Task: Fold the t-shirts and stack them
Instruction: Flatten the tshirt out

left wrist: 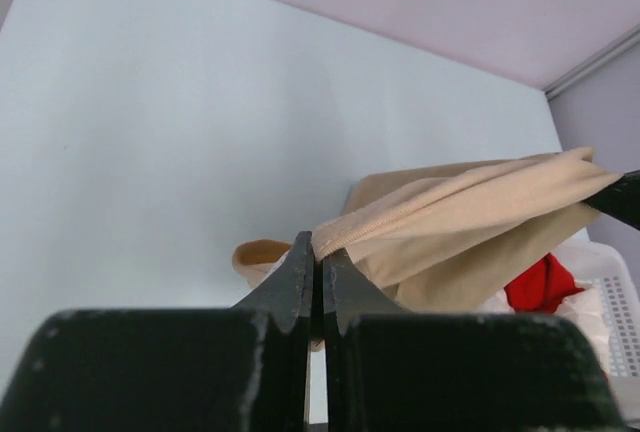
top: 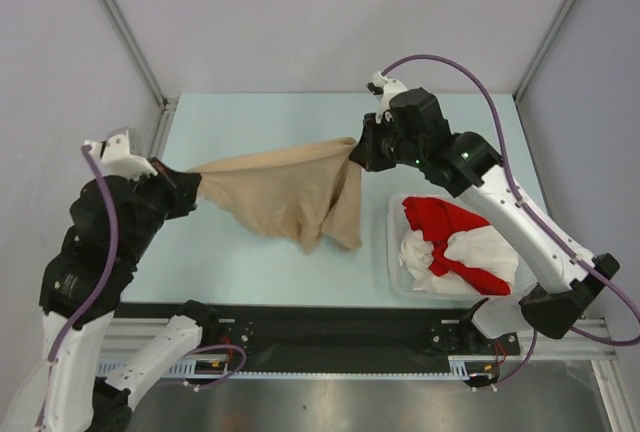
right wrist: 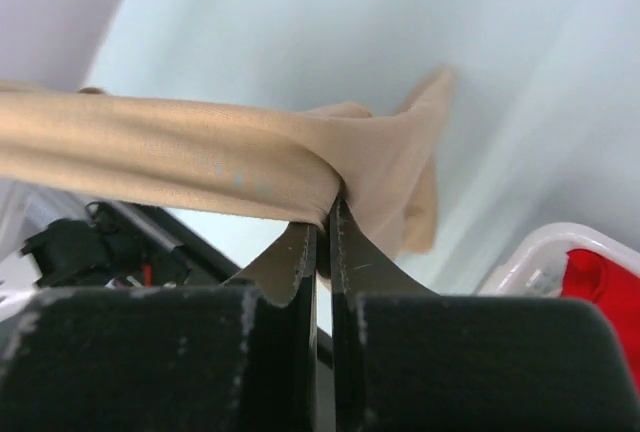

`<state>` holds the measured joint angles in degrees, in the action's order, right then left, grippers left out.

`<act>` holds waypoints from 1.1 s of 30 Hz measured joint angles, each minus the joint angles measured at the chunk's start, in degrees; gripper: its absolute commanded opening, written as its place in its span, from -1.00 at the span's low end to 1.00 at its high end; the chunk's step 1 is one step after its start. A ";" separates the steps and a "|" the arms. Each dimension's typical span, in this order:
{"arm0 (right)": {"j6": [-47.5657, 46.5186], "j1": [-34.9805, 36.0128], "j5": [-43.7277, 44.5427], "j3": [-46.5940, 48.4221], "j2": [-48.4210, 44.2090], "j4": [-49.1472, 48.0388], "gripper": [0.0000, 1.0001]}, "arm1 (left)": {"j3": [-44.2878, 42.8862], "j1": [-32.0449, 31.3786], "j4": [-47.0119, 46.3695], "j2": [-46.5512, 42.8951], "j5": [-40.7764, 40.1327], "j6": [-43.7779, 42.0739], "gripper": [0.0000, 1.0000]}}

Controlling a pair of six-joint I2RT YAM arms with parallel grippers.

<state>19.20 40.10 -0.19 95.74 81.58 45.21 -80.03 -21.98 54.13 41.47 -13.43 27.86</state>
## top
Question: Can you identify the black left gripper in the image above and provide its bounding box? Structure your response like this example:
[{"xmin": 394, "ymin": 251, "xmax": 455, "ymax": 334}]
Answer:
[{"xmin": 117, "ymin": 155, "xmax": 199, "ymax": 265}]

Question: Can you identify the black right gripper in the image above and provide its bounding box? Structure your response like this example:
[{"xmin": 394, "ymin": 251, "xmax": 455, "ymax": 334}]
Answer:
[{"xmin": 353, "ymin": 110, "xmax": 426, "ymax": 171}]

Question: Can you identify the beige t shirt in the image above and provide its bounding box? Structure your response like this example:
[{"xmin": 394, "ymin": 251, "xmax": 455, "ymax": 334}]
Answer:
[{"xmin": 190, "ymin": 137, "xmax": 362, "ymax": 254}]

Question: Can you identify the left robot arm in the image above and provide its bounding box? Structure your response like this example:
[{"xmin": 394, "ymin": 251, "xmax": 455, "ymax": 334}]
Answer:
[{"xmin": 1, "ymin": 159, "xmax": 223, "ymax": 431}]

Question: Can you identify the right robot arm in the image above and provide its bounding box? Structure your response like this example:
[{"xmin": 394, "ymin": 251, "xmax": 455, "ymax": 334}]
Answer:
[{"xmin": 350, "ymin": 83, "xmax": 620, "ymax": 353}]

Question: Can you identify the red t shirt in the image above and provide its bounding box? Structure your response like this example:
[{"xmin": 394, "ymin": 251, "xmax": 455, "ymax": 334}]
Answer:
[{"xmin": 401, "ymin": 196, "xmax": 512, "ymax": 297}]

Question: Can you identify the white t shirt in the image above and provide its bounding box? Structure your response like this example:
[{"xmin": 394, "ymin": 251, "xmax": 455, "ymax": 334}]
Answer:
[{"xmin": 394, "ymin": 226, "xmax": 519, "ymax": 296}]

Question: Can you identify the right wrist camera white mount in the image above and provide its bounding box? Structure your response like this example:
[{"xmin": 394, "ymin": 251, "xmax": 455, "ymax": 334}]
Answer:
[{"xmin": 366, "ymin": 72, "xmax": 408, "ymax": 124}]

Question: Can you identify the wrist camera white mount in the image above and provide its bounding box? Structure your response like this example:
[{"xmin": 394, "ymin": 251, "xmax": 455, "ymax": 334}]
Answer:
[
  {"xmin": 366, "ymin": 72, "xmax": 408, "ymax": 124},
  {"xmin": 83, "ymin": 127, "xmax": 158, "ymax": 180}
]

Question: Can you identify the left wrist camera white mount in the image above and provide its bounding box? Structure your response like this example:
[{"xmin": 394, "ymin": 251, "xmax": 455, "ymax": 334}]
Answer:
[{"xmin": 83, "ymin": 127, "xmax": 158, "ymax": 180}]

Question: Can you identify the left aluminium frame post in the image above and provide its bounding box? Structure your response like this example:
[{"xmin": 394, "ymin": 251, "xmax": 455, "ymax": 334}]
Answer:
[{"xmin": 97, "ymin": 0, "xmax": 177, "ymax": 110}]

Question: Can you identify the aluminium frame post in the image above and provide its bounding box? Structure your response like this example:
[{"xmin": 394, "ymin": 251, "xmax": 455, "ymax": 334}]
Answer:
[
  {"xmin": 97, "ymin": 0, "xmax": 177, "ymax": 110},
  {"xmin": 512, "ymin": 0, "xmax": 580, "ymax": 105}
]

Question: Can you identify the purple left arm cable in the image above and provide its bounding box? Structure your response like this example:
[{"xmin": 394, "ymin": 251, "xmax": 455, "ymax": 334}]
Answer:
[{"xmin": 32, "ymin": 144, "xmax": 247, "ymax": 428}]

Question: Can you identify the aluminium front rail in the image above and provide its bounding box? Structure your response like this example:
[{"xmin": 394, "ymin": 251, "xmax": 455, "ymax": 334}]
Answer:
[{"xmin": 99, "ymin": 316, "xmax": 621, "ymax": 361}]

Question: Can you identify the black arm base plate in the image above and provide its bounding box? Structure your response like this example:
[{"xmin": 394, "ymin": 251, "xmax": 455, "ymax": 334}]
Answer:
[{"xmin": 119, "ymin": 303, "xmax": 521, "ymax": 362}]

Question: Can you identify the slotted cable duct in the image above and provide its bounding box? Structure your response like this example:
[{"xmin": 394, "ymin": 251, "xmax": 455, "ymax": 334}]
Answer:
[{"xmin": 94, "ymin": 355, "xmax": 496, "ymax": 381}]

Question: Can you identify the right aluminium frame post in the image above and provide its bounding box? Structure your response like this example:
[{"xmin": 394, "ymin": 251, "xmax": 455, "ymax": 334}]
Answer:
[{"xmin": 512, "ymin": 0, "xmax": 580, "ymax": 105}]

